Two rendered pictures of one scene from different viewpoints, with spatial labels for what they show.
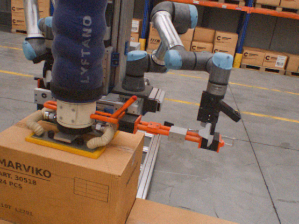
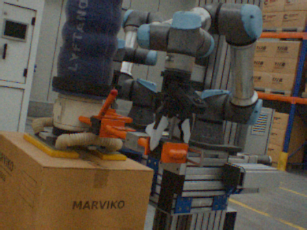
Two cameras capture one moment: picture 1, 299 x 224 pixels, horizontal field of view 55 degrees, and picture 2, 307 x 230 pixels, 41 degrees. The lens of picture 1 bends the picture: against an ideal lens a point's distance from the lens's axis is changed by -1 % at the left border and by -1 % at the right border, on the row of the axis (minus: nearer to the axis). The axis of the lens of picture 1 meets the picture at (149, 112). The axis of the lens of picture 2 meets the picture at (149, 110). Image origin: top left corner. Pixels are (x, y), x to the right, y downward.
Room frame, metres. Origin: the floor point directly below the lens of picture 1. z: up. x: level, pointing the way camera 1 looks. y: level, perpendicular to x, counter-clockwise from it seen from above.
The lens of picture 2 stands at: (0.30, -0.96, 1.22)
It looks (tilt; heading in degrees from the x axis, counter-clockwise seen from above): 3 degrees down; 46
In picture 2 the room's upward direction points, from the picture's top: 10 degrees clockwise
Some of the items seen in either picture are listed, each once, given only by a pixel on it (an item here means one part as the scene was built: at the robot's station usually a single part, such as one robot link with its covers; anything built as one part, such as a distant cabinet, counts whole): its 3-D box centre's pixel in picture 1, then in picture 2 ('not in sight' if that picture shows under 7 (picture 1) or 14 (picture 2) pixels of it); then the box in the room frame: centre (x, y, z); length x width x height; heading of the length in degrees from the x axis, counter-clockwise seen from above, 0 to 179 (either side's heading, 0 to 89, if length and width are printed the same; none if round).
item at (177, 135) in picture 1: (177, 134); (140, 142); (1.11, -0.13, 1.07); 0.07 x 0.07 x 0.04; 79
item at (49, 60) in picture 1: (53, 59); (111, 83); (1.50, 0.54, 1.22); 0.09 x 0.08 x 0.12; 79
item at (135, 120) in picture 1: (129, 122); (107, 126); (1.15, 0.08, 1.07); 0.10 x 0.08 x 0.06; 169
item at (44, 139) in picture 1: (65, 140); (49, 141); (1.10, 0.34, 0.97); 0.34 x 0.10 x 0.05; 79
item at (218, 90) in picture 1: (216, 88); (178, 64); (1.08, -0.24, 1.30); 0.08 x 0.08 x 0.05
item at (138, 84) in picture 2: not in sight; (143, 92); (1.79, 0.62, 1.20); 0.13 x 0.12 x 0.14; 129
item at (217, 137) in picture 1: (210, 141); (166, 149); (1.07, -0.26, 1.07); 0.08 x 0.07 x 0.05; 79
